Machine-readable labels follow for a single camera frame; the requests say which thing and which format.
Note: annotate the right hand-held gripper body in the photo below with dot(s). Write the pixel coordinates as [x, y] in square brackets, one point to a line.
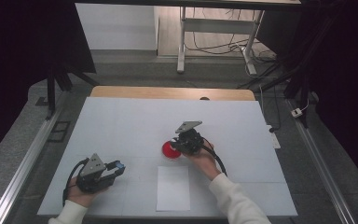
[191, 143]

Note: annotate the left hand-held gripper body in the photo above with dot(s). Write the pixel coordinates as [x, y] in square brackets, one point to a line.
[91, 180]

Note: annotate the black metal stand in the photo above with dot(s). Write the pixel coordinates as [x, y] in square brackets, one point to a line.
[301, 77]
[51, 90]

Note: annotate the round red ink pad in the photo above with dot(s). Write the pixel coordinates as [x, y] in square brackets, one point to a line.
[169, 151]

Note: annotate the dark curtain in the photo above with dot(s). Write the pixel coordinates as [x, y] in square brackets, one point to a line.
[348, 77]
[18, 62]

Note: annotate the white table cover board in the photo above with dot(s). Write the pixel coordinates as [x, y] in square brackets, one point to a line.
[130, 124]

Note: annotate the white paper sheet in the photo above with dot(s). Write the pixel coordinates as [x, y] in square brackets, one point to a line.
[173, 188]

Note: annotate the aluminium floor rail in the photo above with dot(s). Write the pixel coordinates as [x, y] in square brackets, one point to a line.
[28, 165]
[320, 165]

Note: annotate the white metal desk frame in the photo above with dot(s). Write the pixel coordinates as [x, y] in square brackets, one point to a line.
[217, 25]

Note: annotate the person's right hand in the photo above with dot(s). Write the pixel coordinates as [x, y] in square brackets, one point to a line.
[206, 163]

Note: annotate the person's left hand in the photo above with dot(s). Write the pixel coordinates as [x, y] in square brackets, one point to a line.
[80, 196]

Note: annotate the wooden table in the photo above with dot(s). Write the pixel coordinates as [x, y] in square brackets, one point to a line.
[167, 93]

